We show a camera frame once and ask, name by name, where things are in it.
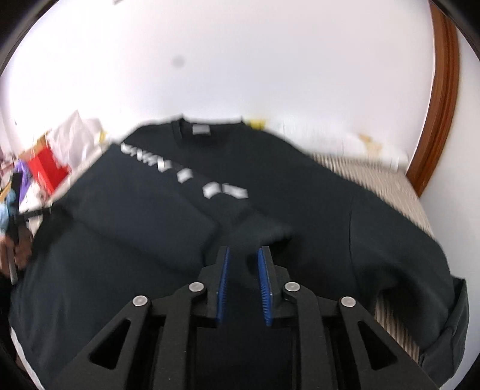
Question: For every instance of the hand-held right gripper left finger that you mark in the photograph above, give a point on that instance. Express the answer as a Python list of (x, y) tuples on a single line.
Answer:
[(224, 288)]

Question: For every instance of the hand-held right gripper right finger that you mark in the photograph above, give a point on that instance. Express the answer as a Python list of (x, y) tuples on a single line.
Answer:
[(263, 288)]

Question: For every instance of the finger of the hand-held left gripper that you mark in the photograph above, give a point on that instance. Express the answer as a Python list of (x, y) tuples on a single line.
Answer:
[(37, 212)]

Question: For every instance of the dark sweatshirt with white print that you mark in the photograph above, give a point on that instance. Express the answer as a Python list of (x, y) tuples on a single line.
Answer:
[(300, 210)]

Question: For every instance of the red paper bag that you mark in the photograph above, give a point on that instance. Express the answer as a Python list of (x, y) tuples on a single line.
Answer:
[(47, 172)]

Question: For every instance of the white bag with red label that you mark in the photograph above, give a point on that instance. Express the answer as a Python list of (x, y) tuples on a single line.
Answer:
[(75, 138)]

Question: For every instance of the striped bed mattress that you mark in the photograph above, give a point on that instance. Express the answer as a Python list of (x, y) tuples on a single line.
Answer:
[(382, 180)]

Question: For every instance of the white pillow with yellow print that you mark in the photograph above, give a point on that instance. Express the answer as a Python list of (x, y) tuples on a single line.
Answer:
[(337, 142)]

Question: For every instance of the brown wooden bed frame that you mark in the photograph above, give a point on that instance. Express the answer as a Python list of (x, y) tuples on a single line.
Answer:
[(442, 93)]

